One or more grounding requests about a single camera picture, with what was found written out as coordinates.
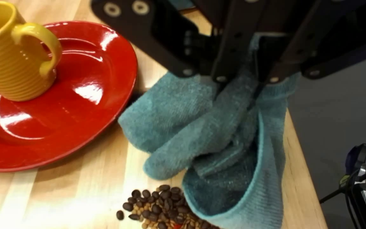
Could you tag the blue yellow bar clamp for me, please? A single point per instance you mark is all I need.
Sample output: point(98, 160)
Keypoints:
point(357, 159)

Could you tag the yellow ribbed mug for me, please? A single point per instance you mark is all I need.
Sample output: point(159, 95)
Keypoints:
point(9, 58)

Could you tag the spilled coffee beans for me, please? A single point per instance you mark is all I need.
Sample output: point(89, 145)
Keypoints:
point(162, 207)

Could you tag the red plate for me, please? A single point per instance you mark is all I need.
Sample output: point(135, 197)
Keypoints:
point(73, 109)

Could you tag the wooden table black frame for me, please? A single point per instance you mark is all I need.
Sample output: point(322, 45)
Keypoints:
point(77, 194)

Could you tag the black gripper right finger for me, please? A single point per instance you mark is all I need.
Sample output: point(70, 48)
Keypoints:
point(327, 38)

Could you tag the teal microfiber towel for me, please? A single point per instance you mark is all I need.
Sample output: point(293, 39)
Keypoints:
point(216, 134)

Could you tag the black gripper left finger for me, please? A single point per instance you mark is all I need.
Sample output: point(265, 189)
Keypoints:
point(234, 38)

